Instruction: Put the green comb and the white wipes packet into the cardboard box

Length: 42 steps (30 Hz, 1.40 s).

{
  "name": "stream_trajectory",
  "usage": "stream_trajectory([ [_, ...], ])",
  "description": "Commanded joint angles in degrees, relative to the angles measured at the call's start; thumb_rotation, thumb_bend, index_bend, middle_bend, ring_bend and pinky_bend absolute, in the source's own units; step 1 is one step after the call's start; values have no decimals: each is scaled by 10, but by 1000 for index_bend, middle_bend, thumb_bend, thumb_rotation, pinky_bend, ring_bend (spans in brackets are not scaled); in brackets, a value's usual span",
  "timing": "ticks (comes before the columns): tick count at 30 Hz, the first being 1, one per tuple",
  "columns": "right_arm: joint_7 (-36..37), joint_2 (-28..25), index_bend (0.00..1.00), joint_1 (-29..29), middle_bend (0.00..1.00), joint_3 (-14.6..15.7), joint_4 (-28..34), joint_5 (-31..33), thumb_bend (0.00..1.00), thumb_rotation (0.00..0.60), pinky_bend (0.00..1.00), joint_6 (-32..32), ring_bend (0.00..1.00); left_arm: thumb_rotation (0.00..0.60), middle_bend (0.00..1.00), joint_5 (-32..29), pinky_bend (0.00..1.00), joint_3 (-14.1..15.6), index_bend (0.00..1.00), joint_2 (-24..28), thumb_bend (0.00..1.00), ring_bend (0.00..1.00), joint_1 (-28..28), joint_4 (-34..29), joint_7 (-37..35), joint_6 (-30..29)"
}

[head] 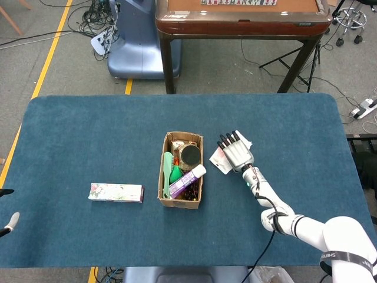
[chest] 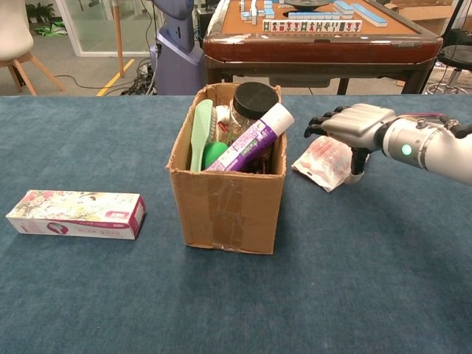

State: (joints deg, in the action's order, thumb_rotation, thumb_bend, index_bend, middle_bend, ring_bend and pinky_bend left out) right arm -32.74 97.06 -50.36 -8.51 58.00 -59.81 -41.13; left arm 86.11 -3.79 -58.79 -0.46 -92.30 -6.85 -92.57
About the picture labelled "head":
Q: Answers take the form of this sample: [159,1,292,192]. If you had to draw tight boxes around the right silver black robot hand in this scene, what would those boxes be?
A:
[217,130,254,173]

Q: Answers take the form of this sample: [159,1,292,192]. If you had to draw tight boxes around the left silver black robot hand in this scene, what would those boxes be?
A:
[0,188,21,237]

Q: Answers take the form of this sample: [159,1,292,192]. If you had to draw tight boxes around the white plastic packet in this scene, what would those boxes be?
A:
[209,130,253,175]

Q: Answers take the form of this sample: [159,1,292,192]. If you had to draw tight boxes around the mint green plastic brush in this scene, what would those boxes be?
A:
[162,152,174,199]

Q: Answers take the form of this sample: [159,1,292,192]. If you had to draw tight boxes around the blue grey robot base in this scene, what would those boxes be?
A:
[107,0,182,80]

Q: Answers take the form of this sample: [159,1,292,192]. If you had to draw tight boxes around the open brown cardboard box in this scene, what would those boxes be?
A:
[158,131,204,209]

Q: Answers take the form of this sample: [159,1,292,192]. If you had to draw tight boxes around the clear plastic bag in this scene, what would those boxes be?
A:
[249,266,288,283]

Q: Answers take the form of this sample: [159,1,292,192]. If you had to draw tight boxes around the glass jar black lid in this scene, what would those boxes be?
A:
[172,141,204,172]

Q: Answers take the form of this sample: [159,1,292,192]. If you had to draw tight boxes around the dark red snack pack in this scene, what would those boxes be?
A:
[184,181,201,202]

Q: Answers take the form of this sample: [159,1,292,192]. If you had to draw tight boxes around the purple white tube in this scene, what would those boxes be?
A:
[168,164,207,200]

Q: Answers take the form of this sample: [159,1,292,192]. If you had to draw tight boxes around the red white snack packet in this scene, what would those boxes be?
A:
[170,140,185,166]

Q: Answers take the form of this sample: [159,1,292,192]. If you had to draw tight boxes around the green ball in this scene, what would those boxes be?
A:
[169,166,184,182]

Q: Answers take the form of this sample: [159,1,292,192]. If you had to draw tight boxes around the black tripod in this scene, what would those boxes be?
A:
[259,44,322,94]

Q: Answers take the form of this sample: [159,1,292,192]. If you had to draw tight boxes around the floral printed rectangular carton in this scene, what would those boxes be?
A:
[88,182,145,203]

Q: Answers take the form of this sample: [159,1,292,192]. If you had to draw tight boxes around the blue felt table cloth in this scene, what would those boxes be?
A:
[0,93,375,268]

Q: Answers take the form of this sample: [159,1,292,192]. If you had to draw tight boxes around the black equipment case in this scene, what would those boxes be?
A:
[346,134,377,189]

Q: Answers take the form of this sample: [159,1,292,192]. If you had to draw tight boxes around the brown mahjong table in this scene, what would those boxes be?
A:
[155,0,332,94]

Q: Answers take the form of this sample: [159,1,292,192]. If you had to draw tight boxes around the grey blue robot chassis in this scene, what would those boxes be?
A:
[122,266,250,283]

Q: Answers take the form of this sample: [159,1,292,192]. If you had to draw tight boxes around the white power strip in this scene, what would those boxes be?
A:
[90,31,110,56]
[350,98,377,119]

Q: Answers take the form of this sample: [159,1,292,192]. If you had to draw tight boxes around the black chrome rolling stool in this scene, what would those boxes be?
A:
[332,0,369,48]

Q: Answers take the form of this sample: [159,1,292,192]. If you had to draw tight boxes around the white chair wooden legs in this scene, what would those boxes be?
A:
[0,0,32,36]

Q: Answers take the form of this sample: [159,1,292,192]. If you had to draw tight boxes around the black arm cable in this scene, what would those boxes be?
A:
[242,173,292,283]

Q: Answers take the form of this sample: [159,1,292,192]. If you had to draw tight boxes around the black floor cable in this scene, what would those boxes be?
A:
[0,29,89,48]

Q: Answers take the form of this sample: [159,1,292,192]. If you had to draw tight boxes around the black cable tangle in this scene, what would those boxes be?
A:
[67,0,120,61]

